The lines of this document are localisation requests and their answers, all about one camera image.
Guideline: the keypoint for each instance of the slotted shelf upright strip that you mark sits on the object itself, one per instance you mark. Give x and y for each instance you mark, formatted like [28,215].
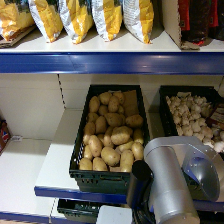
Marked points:
[61,91]

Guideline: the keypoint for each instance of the dark green crate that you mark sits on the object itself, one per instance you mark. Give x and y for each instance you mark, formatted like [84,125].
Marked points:
[78,210]

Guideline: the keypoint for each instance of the brown cardboard sheet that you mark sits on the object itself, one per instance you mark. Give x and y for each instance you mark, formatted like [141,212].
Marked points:
[130,101]

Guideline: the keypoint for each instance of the long white shelf blue edge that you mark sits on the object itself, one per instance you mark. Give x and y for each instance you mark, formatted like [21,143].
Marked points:
[100,62]

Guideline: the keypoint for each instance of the beige cardboard display box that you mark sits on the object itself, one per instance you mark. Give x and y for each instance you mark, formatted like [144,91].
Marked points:
[171,23]

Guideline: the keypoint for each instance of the red blue carton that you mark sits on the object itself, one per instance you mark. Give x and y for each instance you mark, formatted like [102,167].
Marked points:
[4,136]

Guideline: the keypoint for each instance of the yellow white snack bag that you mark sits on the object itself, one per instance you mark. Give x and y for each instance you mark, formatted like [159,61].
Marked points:
[77,20]
[108,18]
[46,20]
[13,18]
[140,18]

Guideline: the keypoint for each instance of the black plastic mushroom crate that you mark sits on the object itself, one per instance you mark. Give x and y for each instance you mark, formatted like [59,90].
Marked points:
[165,113]

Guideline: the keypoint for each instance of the white mushroom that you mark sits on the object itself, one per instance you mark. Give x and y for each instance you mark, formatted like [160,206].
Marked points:
[183,109]
[176,119]
[209,141]
[196,126]
[199,136]
[219,146]
[187,130]
[207,132]
[200,100]
[175,101]

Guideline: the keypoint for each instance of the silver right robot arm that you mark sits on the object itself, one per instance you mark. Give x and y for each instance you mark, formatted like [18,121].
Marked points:
[170,180]

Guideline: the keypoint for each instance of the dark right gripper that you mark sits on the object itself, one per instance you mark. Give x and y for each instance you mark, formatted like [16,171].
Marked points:
[140,186]

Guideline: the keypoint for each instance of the dark red packet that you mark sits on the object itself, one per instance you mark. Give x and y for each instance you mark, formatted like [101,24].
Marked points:
[217,16]

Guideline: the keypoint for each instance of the flat brown cardboard tray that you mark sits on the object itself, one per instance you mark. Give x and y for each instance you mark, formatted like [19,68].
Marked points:
[16,38]

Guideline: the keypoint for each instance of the small white price label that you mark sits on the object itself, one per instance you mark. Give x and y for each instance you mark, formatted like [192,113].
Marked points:
[17,137]

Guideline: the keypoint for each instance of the low white shelf blue edge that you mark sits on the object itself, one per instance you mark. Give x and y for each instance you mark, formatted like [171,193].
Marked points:
[20,180]

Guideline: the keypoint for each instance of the yellow potato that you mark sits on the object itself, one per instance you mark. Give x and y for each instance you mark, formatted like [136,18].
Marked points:
[125,146]
[99,164]
[138,136]
[85,164]
[114,119]
[93,117]
[107,140]
[121,110]
[103,110]
[110,156]
[101,124]
[105,98]
[119,96]
[120,134]
[115,169]
[95,145]
[89,128]
[126,160]
[134,121]
[108,130]
[113,104]
[86,139]
[94,104]
[88,152]
[137,150]

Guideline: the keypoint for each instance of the black plastic potato crate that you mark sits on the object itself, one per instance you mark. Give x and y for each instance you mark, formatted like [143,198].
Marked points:
[100,181]

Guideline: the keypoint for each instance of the dark brown packet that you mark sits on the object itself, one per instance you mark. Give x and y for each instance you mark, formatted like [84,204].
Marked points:
[199,20]

